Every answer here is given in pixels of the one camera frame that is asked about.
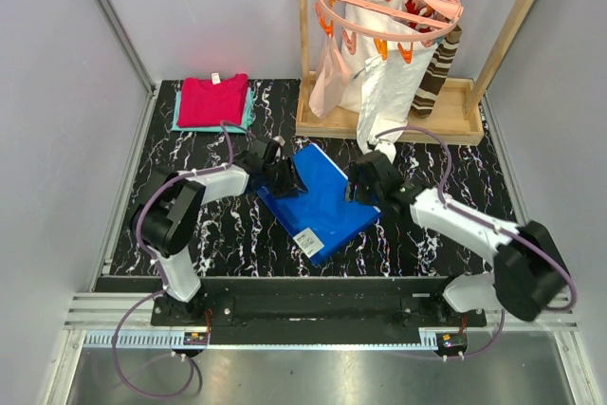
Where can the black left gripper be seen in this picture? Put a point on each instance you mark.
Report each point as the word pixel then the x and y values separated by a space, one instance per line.
pixel 291 185

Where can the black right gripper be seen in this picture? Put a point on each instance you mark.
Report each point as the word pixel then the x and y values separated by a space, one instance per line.
pixel 356 176

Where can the blue file folder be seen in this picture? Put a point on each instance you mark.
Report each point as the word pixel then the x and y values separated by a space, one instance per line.
pixel 321 220

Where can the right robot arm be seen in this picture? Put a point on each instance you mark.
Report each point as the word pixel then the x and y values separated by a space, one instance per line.
pixel 528 271

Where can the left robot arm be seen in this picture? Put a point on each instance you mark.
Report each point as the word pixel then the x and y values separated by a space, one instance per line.
pixel 166 212

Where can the teal shirt folded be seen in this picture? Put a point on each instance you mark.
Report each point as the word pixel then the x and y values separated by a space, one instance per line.
pixel 247 119

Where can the brown striped sock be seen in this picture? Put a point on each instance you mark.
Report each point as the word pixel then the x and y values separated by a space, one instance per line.
pixel 436 74

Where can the pale pink hanging cloth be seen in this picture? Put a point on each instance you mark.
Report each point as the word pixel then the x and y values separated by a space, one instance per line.
pixel 332 76

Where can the pink shirt folded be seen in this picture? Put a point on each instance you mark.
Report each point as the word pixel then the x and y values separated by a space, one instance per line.
pixel 205 103

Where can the large white hanging towel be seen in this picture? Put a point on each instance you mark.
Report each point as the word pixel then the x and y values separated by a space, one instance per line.
pixel 351 98

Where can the pink round clip hanger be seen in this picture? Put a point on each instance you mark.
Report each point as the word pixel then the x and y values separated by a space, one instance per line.
pixel 429 20

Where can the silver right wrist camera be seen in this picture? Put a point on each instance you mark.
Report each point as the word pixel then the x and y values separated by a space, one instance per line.
pixel 386 147

